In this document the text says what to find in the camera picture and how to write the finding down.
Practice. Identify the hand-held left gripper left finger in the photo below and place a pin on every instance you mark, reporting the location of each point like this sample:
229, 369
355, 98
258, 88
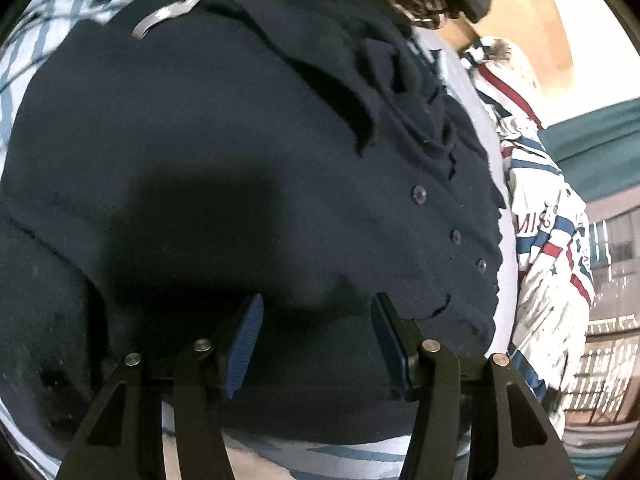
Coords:
245, 345

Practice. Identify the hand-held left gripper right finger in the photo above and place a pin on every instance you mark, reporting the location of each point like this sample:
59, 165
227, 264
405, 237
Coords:
387, 345

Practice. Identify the navy button cardigan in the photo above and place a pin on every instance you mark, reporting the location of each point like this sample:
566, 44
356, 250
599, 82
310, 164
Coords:
225, 135

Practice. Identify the striped star duvet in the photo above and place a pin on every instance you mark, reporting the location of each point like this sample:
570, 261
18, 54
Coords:
550, 285

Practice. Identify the teal curtain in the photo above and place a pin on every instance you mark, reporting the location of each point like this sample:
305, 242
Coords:
595, 155

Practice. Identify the wooden headboard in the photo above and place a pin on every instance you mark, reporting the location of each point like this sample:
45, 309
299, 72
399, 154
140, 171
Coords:
530, 25

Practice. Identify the blue striped blanket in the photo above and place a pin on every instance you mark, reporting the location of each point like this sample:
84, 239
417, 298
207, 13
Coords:
45, 5

